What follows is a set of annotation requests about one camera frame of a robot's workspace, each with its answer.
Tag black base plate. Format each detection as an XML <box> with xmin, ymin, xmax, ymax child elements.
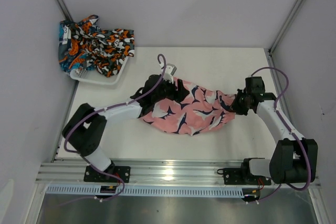
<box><xmin>83</xmin><ymin>166</ymin><xmax>131</xmax><ymax>183</ymax></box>
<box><xmin>223</xmin><ymin>168</ymin><xmax>271</xmax><ymax>186</ymax></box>

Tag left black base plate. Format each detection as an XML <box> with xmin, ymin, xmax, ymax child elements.
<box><xmin>83</xmin><ymin>166</ymin><xmax>131</xmax><ymax>183</ymax></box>

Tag pink shark print shorts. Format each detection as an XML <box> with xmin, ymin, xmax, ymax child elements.
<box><xmin>140</xmin><ymin>80</ymin><xmax>236</xmax><ymax>136</ymax></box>

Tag right aluminium frame post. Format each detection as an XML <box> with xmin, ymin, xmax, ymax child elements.
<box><xmin>268</xmin><ymin>0</ymin><xmax>306</xmax><ymax>56</ymax></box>

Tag white slotted cable duct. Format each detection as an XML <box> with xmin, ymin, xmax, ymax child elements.
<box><xmin>46</xmin><ymin>184</ymin><xmax>244</xmax><ymax>198</ymax></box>

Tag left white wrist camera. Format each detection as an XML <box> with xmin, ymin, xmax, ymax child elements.
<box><xmin>161</xmin><ymin>63</ymin><xmax>177</xmax><ymax>83</ymax></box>

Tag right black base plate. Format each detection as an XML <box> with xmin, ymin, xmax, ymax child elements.
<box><xmin>223</xmin><ymin>168</ymin><xmax>271</xmax><ymax>186</ymax></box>

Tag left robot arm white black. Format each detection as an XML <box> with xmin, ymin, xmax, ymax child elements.
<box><xmin>62</xmin><ymin>74</ymin><xmax>190</xmax><ymax>182</ymax></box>

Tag aluminium mounting rail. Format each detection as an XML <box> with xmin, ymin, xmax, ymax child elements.
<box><xmin>35</xmin><ymin>158</ymin><xmax>322</xmax><ymax>188</ymax></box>

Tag orange camouflage shorts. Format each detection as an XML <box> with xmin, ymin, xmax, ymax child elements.
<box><xmin>68</xmin><ymin>15</ymin><xmax>135</xmax><ymax>78</ymax></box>

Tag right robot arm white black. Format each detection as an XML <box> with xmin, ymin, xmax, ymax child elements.
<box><xmin>231</xmin><ymin>77</ymin><xmax>318</xmax><ymax>187</ymax></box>

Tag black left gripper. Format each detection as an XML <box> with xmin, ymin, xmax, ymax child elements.
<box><xmin>152</xmin><ymin>76</ymin><xmax>190</xmax><ymax>104</ymax></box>

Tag blue orange patterned shorts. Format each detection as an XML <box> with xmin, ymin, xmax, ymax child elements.
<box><xmin>58</xmin><ymin>20</ymin><xmax>90</xmax><ymax>73</ymax></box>

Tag white plastic basket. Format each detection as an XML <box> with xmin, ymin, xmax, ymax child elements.
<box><xmin>69</xmin><ymin>57</ymin><xmax>130</xmax><ymax>86</ymax></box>

